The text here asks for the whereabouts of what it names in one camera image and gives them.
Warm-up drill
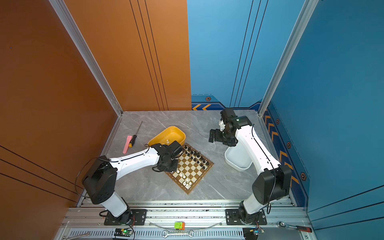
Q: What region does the white plastic tray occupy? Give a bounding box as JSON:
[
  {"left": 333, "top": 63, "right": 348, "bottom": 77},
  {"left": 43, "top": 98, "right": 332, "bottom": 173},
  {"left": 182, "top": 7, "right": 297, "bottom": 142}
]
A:
[{"left": 225, "top": 144, "right": 253, "bottom": 172}]

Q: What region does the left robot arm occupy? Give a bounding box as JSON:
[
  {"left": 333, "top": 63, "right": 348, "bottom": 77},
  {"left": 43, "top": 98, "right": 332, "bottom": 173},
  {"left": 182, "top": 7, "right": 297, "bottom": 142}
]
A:
[{"left": 82, "top": 141, "right": 183, "bottom": 225}]

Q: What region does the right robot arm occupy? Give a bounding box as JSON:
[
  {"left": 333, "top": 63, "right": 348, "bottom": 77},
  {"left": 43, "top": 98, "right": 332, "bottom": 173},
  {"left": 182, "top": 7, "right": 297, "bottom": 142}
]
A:
[{"left": 209, "top": 108, "right": 292, "bottom": 225}]

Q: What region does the wooden chess board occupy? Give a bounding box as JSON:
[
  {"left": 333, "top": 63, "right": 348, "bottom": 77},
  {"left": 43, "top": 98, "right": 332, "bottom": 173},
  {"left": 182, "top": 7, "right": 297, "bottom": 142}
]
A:
[{"left": 166, "top": 143, "right": 214, "bottom": 195}]

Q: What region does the left green circuit board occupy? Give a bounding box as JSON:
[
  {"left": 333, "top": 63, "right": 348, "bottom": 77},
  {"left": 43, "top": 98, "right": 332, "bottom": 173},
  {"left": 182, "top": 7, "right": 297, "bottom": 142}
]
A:
[{"left": 114, "top": 228, "right": 135, "bottom": 239}]

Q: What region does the green circuit board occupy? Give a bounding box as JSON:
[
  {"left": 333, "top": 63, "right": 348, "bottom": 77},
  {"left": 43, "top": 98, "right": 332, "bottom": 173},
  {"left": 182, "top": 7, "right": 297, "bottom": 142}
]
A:
[
  {"left": 114, "top": 228, "right": 135, "bottom": 239},
  {"left": 243, "top": 228, "right": 265, "bottom": 240}
]

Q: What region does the right green circuit board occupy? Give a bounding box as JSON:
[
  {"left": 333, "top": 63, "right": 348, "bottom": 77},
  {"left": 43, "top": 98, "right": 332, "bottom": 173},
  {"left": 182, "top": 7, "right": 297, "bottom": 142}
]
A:
[{"left": 243, "top": 228, "right": 265, "bottom": 240}]

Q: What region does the yellow plastic tray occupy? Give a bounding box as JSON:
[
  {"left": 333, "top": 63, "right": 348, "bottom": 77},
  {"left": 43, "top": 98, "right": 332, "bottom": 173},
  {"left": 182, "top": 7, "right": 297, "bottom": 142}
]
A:
[{"left": 148, "top": 126, "right": 186, "bottom": 146}]

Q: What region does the pink flat tool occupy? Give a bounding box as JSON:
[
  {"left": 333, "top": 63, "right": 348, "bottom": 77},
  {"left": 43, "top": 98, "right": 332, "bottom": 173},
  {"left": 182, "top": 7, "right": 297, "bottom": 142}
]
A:
[{"left": 123, "top": 135, "right": 133, "bottom": 154}]

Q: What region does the orange green small block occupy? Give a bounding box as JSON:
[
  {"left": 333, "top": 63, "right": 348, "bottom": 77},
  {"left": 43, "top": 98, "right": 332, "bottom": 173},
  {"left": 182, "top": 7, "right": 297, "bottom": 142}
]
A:
[{"left": 174, "top": 222, "right": 185, "bottom": 230}]

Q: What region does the silver combination wrench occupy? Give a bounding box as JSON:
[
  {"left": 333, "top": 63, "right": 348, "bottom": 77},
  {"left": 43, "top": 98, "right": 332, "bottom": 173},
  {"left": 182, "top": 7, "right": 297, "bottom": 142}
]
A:
[{"left": 162, "top": 230, "right": 195, "bottom": 238}]

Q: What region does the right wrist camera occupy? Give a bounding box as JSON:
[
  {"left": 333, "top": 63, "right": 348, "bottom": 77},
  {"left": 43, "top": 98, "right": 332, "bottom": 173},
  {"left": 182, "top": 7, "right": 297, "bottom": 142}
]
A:
[{"left": 219, "top": 120, "right": 225, "bottom": 132}]

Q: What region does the yellow handled screwdriver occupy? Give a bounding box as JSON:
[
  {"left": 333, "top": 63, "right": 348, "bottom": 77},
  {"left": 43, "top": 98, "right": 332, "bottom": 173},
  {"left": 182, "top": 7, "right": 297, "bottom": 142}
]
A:
[{"left": 129, "top": 121, "right": 143, "bottom": 148}]

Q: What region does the aluminium rail frame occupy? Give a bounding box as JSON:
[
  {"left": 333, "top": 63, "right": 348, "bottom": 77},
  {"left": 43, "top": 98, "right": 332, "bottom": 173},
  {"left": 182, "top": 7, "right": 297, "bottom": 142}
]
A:
[{"left": 55, "top": 198, "right": 316, "bottom": 240}]

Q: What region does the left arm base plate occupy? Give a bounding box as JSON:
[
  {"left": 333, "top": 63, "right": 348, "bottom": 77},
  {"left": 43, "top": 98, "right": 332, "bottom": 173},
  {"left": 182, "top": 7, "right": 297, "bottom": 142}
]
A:
[{"left": 102, "top": 209, "right": 147, "bottom": 226}]

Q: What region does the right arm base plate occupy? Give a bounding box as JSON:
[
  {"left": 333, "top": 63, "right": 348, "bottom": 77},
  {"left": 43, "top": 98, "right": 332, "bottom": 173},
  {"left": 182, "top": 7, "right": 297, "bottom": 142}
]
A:
[{"left": 225, "top": 209, "right": 268, "bottom": 226}]

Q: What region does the red handled ratchet wrench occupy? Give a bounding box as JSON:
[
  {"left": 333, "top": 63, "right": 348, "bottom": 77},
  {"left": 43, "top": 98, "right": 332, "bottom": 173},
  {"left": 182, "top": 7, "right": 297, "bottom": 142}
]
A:
[{"left": 278, "top": 222, "right": 313, "bottom": 233}]

